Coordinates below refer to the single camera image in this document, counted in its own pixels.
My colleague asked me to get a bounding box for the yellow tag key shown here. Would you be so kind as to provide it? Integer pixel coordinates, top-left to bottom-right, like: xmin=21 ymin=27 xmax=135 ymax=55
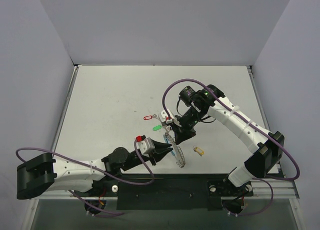
xmin=193 ymin=146 xmax=205 ymax=156

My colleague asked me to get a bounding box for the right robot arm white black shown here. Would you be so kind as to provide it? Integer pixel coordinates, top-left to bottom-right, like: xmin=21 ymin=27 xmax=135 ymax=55
xmin=171 ymin=85 xmax=285 ymax=195

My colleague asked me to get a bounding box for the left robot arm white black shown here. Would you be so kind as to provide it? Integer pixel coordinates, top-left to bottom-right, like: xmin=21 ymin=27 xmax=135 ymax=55
xmin=16 ymin=136 xmax=173 ymax=200

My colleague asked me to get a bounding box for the green tag key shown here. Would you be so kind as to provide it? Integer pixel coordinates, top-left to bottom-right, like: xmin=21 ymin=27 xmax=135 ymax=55
xmin=152 ymin=125 xmax=166 ymax=132

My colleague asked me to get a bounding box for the red tag key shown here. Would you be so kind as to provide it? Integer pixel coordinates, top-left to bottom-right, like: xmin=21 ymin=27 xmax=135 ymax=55
xmin=143 ymin=114 xmax=158 ymax=121

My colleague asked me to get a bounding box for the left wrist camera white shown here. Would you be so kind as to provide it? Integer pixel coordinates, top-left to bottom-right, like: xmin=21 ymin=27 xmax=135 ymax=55
xmin=135 ymin=136 xmax=155 ymax=156

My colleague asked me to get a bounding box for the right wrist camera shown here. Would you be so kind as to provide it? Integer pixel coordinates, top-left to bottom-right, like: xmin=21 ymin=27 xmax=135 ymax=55
xmin=157 ymin=109 xmax=181 ymax=126

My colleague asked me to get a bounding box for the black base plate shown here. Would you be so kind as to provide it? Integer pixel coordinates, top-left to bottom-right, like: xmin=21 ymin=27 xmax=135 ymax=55
xmin=72 ymin=174 xmax=255 ymax=212

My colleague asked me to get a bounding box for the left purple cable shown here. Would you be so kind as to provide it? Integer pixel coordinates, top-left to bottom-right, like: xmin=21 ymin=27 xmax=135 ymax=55
xmin=15 ymin=137 xmax=155 ymax=218

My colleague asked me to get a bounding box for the purple cable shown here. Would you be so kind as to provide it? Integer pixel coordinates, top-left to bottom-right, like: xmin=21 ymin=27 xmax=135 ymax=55
xmin=15 ymin=137 xmax=155 ymax=218
xmin=161 ymin=79 xmax=301 ymax=217

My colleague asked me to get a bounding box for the aluminium rail frame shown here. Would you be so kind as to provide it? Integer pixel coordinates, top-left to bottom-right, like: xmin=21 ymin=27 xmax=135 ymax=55
xmin=33 ymin=65 xmax=298 ymax=230

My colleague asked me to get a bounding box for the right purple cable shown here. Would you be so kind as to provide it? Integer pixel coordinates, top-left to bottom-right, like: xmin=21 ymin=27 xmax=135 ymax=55
xmin=161 ymin=79 xmax=301 ymax=217

